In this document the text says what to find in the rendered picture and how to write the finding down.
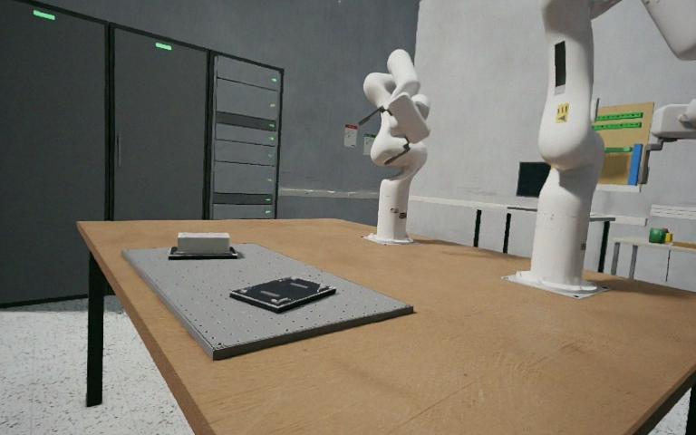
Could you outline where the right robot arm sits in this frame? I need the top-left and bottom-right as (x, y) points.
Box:
(363, 50), (430, 244)

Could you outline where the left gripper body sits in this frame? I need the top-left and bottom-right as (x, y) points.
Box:
(652, 104), (696, 140)

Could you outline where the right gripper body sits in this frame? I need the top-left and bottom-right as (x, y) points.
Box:
(388, 92), (430, 144)

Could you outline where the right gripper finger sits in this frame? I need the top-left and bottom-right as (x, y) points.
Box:
(357, 105), (393, 126)
(383, 136), (411, 165)

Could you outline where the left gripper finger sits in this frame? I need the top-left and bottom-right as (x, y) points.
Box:
(638, 137), (678, 184)

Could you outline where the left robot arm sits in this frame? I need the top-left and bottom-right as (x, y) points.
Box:
(516, 0), (696, 294)

